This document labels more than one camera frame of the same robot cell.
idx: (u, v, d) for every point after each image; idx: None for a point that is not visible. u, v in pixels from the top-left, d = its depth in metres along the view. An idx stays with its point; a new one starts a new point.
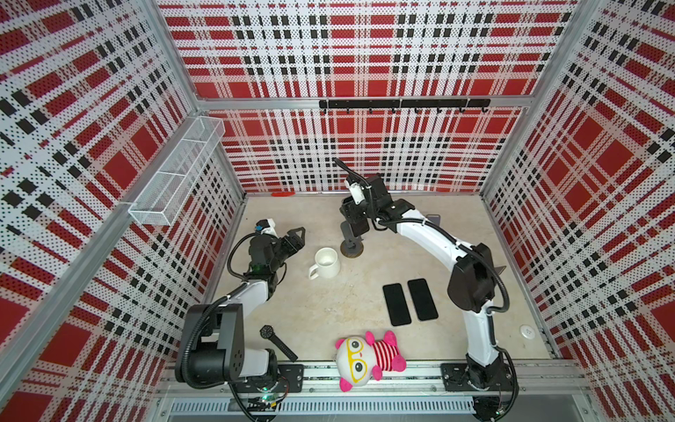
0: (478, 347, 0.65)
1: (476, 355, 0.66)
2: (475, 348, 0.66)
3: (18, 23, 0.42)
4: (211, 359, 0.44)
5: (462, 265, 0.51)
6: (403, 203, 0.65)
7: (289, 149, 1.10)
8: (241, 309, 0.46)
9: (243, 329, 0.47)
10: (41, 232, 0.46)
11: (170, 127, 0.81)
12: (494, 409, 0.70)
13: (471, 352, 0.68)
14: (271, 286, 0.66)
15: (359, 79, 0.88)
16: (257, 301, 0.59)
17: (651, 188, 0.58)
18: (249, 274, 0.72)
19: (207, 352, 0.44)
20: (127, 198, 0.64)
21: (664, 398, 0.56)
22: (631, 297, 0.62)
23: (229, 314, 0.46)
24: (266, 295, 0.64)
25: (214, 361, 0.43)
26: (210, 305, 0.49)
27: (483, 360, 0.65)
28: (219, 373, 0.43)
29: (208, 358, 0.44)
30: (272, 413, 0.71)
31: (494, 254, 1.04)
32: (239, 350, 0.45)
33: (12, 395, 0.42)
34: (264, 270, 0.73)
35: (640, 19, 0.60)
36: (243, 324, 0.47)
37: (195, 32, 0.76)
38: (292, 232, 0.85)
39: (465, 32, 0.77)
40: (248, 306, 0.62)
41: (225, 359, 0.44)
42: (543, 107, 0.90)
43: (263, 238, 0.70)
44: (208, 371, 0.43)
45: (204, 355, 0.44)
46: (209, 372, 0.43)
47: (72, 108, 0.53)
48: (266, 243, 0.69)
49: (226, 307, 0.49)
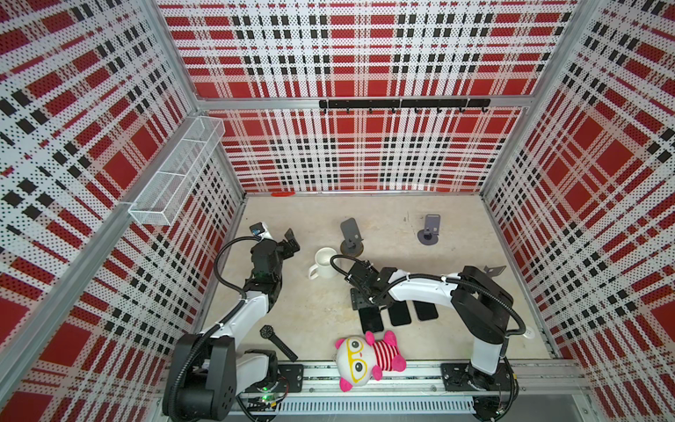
0: (487, 358, 0.62)
1: (481, 365, 0.64)
2: (482, 360, 0.63)
3: (18, 23, 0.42)
4: (199, 396, 0.41)
5: (460, 298, 0.48)
6: (387, 272, 0.66)
7: (289, 149, 1.10)
8: (233, 345, 0.43)
9: (234, 362, 0.44)
10: (41, 232, 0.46)
11: (170, 127, 0.81)
12: (494, 409, 0.70)
13: (475, 363, 0.66)
14: (272, 296, 0.63)
15: (359, 79, 0.88)
16: (257, 313, 0.57)
17: (651, 188, 0.58)
18: (252, 282, 0.65)
19: (197, 389, 0.42)
20: (127, 198, 0.64)
21: (664, 398, 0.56)
22: (631, 297, 0.62)
23: (220, 350, 0.43)
24: (267, 307, 0.62)
25: (201, 400, 0.41)
26: (200, 338, 0.46)
27: (487, 367, 0.63)
28: (206, 411, 0.41)
29: (197, 398, 0.41)
30: (272, 413, 0.71)
31: (494, 254, 1.04)
32: (230, 385, 0.43)
33: (12, 395, 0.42)
34: (266, 279, 0.68)
35: (640, 19, 0.60)
36: (234, 359, 0.44)
37: (195, 32, 0.76)
38: (289, 235, 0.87)
39: (465, 32, 0.77)
40: (247, 322, 0.52)
41: (214, 397, 0.41)
42: (543, 107, 0.90)
43: (268, 244, 0.67)
44: (198, 410, 0.41)
45: (192, 392, 0.42)
46: (198, 411, 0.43)
47: (72, 107, 0.53)
48: (270, 248, 0.66)
49: (218, 341, 0.46)
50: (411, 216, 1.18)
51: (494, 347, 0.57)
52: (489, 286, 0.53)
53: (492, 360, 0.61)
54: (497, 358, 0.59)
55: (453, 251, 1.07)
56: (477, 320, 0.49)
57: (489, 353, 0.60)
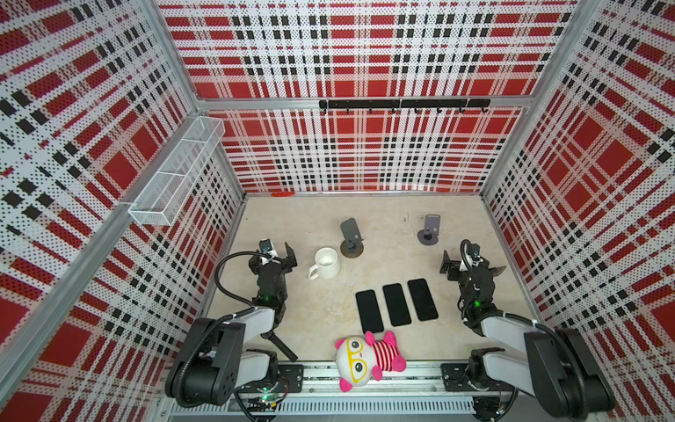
0: (501, 372, 0.61)
1: (489, 365, 0.64)
2: (493, 363, 0.63)
3: (18, 23, 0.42)
4: (203, 378, 0.42)
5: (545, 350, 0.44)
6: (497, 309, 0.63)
7: (289, 149, 1.10)
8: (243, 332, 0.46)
9: (242, 351, 0.47)
10: (41, 232, 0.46)
11: (170, 127, 0.81)
12: (494, 409, 0.70)
13: (485, 357, 0.66)
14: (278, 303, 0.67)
15: (359, 79, 0.88)
16: (264, 327, 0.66)
17: (650, 189, 0.58)
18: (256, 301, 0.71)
19: (202, 369, 0.43)
20: (127, 198, 0.64)
21: (664, 398, 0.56)
22: (631, 297, 0.62)
23: (232, 331, 0.46)
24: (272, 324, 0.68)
25: (204, 382, 0.42)
26: (214, 323, 0.50)
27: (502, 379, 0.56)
28: (206, 394, 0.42)
29: (201, 376, 0.42)
30: (272, 413, 0.71)
31: (494, 254, 1.04)
32: (233, 372, 0.44)
33: (12, 395, 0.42)
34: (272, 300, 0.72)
35: (640, 19, 0.60)
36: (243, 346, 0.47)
37: (195, 32, 0.76)
38: (288, 251, 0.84)
39: (465, 32, 0.77)
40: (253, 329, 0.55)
41: (217, 379, 0.42)
42: (543, 107, 0.90)
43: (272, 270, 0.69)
44: (199, 392, 0.43)
45: (196, 374, 0.43)
46: (198, 394, 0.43)
47: (72, 108, 0.53)
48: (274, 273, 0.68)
49: (230, 325, 0.47)
50: (411, 216, 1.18)
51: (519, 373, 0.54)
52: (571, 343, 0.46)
53: (503, 374, 0.60)
54: (516, 382, 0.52)
55: (453, 251, 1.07)
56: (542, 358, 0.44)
57: (511, 374, 0.57)
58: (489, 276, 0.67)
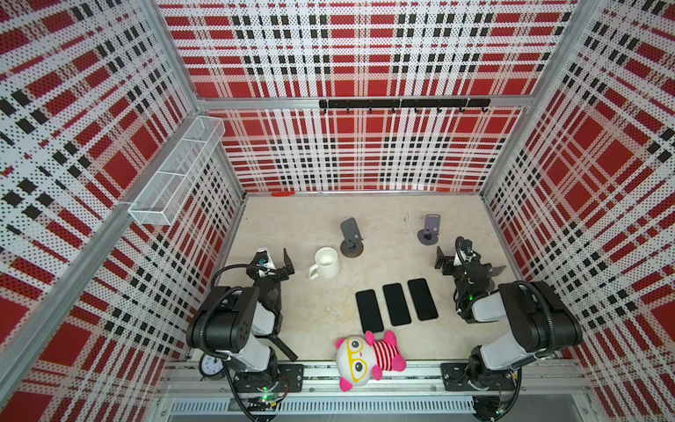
0: (496, 358, 0.62)
1: (487, 355, 0.65)
2: (490, 352, 0.64)
3: (18, 23, 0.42)
4: (223, 323, 0.47)
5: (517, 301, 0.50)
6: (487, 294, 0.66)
7: (289, 149, 1.10)
8: (256, 293, 0.52)
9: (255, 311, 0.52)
10: (41, 232, 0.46)
11: (170, 127, 0.81)
12: (494, 408, 0.70)
13: (482, 348, 0.67)
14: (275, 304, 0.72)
15: (359, 78, 0.88)
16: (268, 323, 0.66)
17: (650, 189, 0.58)
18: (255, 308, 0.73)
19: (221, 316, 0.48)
20: (127, 198, 0.64)
21: (664, 398, 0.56)
22: (631, 297, 0.62)
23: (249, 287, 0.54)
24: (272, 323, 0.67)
25: (223, 325, 0.46)
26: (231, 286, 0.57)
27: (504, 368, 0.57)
28: (227, 336, 0.46)
29: (221, 321, 0.47)
30: (272, 413, 0.71)
31: (494, 254, 1.04)
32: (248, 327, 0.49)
33: (12, 394, 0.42)
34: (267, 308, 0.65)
35: (640, 19, 0.60)
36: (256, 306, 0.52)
37: (195, 32, 0.76)
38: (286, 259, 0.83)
39: (465, 32, 0.77)
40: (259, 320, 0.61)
41: (238, 317, 0.47)
42: (543, 107, 0.90)
43: (263, 286, 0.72)
44: (219, 333, 0.46)
45: (216, 321, 0.47)
46: (218, 336, 0.46)
47: (72, 107, 0.53)
48: (265, 289, 0.69)
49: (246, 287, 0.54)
50: (411, 216, 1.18)
51: (516, 348, 0.55)
52: (553, 299, 0.50)
53: (500, 360, 0.61)
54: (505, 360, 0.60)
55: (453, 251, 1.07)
56: (516, 299, 0.51)
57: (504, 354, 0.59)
58: (484, 271, 0.71)
